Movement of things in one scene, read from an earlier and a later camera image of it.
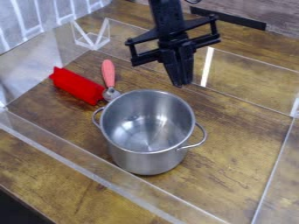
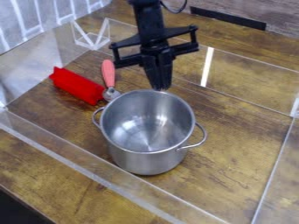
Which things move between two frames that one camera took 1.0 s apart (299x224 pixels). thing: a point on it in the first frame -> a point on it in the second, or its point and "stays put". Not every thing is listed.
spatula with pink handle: (113, 92) stays put
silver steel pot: (150, 128) stays put
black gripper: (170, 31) -> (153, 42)
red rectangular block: (89, 90) stays put
